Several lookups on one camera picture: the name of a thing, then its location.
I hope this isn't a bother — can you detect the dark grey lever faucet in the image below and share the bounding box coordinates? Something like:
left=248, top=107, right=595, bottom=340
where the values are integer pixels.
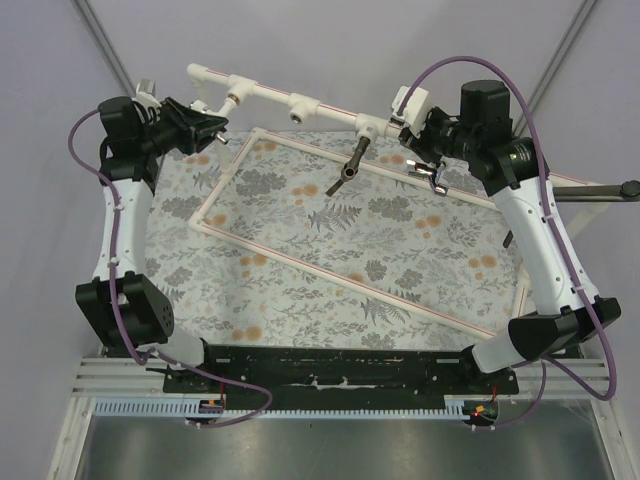
left=325, top=136, right=371, bottom=197

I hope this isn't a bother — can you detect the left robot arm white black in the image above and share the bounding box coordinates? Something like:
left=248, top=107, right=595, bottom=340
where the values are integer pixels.
left=75, top=96, right=228, bottom=365

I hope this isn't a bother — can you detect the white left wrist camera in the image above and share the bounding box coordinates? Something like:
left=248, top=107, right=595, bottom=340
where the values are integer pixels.
left=134, top=79, right=161, bottom=109

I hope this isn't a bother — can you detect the floral patterned table mat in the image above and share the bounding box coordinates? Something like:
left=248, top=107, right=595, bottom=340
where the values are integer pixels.
left=146, top=133, right=529, bottom=350

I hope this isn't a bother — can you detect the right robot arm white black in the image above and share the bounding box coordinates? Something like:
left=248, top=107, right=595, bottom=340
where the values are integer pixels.
left=392, top=80, right=621, bottom=374

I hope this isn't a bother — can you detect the small black object on mat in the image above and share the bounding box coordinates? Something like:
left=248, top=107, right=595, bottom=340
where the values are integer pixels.
left=502, top=231, right=513, bottom=249

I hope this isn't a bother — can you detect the chrome faucet on mat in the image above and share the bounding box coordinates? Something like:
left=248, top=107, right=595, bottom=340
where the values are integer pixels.
left=406, top=160, right=448, bottom=196

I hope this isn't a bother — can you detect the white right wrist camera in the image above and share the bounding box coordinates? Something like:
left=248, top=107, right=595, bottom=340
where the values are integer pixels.
left=390, top=86, right=432, bottom=136

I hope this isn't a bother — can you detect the white slotted cable duct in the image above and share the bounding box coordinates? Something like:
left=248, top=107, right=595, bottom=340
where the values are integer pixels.
left=93, top=397, right=474, bottom=417

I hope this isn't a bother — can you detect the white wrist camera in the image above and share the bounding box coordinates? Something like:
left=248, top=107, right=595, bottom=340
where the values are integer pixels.
left=134, top=79, right=161, bottom=109
left=390, top=86, right=432, bottom=136

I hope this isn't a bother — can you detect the white pipe frame red stripe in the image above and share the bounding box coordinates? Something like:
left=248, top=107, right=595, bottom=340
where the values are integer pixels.
left=187, top=63, right=608, bottom=339

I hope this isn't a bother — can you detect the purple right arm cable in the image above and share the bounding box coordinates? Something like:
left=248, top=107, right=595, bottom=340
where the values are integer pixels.
left=394, top=54, right=619, bottom=432

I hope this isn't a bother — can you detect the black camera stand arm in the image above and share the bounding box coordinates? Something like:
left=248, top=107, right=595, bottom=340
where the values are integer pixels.
left=553, top=180, right=640, bottom=203

